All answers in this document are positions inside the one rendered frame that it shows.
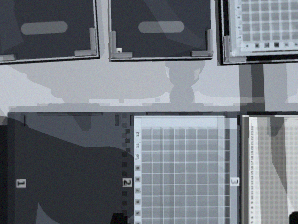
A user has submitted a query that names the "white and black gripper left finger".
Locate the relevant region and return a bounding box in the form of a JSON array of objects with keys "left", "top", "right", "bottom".
[{"left": 110, "top": 213, "right": 127, "bottom": 224}]

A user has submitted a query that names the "white multi-well plate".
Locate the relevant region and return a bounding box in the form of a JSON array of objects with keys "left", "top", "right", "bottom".
[{"left": 241, "top": 115, "right": 298, "bottom": 224}]

